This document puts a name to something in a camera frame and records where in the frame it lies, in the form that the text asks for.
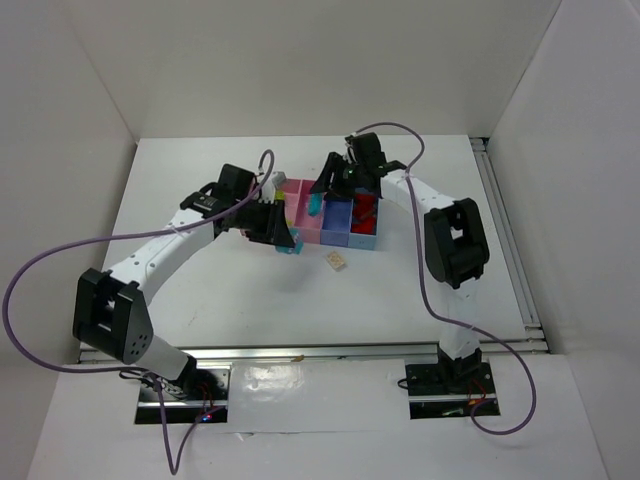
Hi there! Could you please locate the red 2x4 lego brick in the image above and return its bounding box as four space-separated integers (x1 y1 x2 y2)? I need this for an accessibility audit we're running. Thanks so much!
351 194 376 235

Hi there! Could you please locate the large pink container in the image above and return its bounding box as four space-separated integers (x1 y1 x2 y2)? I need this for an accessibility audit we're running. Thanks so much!
236 180 297 245

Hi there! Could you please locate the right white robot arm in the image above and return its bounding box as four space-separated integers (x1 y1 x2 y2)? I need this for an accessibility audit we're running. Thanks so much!
310 132 490 383

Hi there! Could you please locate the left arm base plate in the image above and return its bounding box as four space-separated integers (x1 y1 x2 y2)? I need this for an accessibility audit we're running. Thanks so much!
119 365 231 425

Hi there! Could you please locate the aluminium rail front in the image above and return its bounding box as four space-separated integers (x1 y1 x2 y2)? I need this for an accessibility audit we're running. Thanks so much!
77 341 550 365

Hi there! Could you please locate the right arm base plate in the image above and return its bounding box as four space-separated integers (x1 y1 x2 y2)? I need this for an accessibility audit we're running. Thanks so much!
396 362 500 420

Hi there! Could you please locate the dark blue container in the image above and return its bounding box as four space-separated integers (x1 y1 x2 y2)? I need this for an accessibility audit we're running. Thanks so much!
320 200 352 247

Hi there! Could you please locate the aluminium rail right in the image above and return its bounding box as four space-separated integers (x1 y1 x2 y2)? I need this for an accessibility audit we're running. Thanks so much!
469 137 548 350

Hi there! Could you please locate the small pink container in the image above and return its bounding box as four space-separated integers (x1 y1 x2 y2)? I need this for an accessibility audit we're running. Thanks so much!
293 179 324 244

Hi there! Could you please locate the white lego brick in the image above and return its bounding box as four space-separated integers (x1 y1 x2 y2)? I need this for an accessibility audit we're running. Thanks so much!
325 251 347 271

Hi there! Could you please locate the teal lego piece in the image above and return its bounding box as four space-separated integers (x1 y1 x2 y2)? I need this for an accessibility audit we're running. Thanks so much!
275 240 304 255

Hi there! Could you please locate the aluminium rail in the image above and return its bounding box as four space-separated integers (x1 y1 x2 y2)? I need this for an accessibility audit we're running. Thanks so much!
77 341 550 365
469 137 548 350

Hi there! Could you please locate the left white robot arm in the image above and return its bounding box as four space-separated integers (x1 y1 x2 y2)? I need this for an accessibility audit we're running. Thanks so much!
72 164 296 396

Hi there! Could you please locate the light blue container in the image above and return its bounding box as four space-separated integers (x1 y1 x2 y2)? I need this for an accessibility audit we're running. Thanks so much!
348 193 378 250

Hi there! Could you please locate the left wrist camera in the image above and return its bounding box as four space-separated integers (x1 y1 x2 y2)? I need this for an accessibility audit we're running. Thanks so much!
271 171 287 189

